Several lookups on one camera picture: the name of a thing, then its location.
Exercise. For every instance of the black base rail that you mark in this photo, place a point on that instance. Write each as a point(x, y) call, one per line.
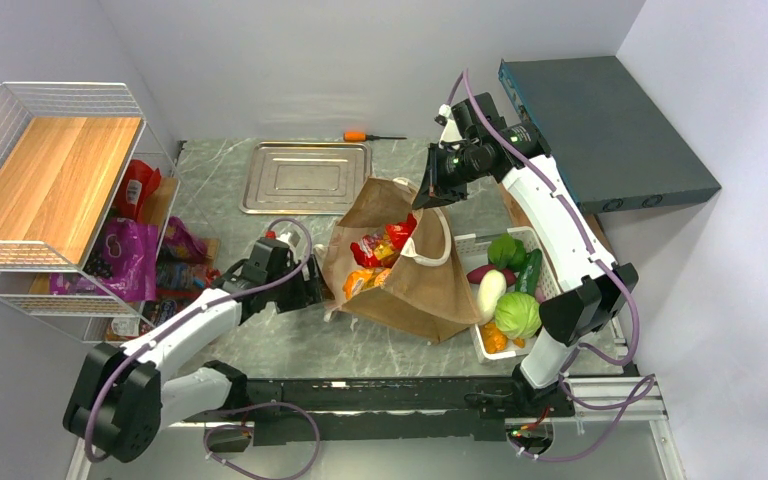
point(482, 408)

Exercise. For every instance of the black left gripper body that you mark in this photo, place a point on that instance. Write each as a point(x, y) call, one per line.
point(298, 291)

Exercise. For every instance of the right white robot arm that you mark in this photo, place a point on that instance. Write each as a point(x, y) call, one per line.
point(475, 142)

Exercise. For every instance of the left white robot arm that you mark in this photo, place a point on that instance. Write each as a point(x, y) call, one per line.
point(125, 394)

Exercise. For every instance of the wooden board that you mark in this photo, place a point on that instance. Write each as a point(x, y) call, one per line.
point(572, 240)

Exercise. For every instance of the green leafy vegetable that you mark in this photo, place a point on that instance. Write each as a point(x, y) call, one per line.
point(507, 252)

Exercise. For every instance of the silver metal tray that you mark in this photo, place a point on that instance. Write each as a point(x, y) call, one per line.
point(307, 178)

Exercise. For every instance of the orange ginger root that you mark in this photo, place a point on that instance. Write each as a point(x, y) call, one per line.
point(494, 341)

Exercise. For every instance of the white eggplant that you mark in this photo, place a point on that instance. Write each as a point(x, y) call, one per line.
point(490, 290)

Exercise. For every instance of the blue grey network switch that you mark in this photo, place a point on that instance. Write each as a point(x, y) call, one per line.
point(614, 148)

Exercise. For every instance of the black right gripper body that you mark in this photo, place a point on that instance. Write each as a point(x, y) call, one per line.
point(452, 168)

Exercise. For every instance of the colourful snack pack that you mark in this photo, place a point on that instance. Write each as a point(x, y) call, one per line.
point(178, 284)

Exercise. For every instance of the green cabbage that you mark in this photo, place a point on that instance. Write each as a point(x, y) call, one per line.
point(517, 315)

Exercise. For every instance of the white wire shelf rack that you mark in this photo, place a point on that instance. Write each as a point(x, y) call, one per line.
point(64, 151)

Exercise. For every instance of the dark green cucumber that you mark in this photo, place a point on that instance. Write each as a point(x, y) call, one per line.
point(529, 275)

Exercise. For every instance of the magenta sweet potato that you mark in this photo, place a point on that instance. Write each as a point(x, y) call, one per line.
point(477, 275)

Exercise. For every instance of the purple snack bag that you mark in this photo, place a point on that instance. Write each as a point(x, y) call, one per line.
point(124, 261)

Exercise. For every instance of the small red snack bag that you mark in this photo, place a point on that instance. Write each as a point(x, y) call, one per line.
point(139, 182)

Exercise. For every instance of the white perforated plastic basket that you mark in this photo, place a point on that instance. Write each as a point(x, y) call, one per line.
point(472, 251)

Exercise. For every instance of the red candy bag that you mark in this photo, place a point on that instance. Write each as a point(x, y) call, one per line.
point(383, 247)

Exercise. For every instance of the orange handle screwdriver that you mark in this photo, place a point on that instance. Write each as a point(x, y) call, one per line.
point(360, 136)

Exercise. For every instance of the burlap grocery bag pink print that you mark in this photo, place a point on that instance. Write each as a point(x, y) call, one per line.
point(426, 293)

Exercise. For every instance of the orange snack bag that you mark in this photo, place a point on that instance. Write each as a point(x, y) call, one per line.
point(364, 279)

